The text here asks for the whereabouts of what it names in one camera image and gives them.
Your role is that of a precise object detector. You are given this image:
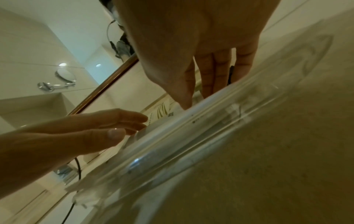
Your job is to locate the person's right hand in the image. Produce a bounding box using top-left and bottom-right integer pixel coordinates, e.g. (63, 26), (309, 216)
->
(114, 0), (281, 110)

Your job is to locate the person's left hand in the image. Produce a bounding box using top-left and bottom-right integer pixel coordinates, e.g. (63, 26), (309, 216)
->
(24, 108), (149, 176)

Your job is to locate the cream amenity packet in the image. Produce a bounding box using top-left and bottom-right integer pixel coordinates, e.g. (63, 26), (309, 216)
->
(140, 99), (180, 123)

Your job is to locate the transparent tray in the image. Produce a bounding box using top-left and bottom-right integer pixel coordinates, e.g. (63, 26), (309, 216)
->
(65, 32), (336, 224)

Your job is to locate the person's left forearm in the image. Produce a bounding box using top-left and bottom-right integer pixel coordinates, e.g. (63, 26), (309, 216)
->
(0, 130), (53, 201)

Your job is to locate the chrome square faucet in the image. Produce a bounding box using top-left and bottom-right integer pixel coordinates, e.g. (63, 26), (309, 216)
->
(53, 164), (77, 182)

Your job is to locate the black cable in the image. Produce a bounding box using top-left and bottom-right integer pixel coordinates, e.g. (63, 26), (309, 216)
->
(61, 157), (82, 224)

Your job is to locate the mirror with dark wooden frame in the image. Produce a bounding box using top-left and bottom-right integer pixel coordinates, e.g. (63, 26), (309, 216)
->
(0, 0), (140, 130)

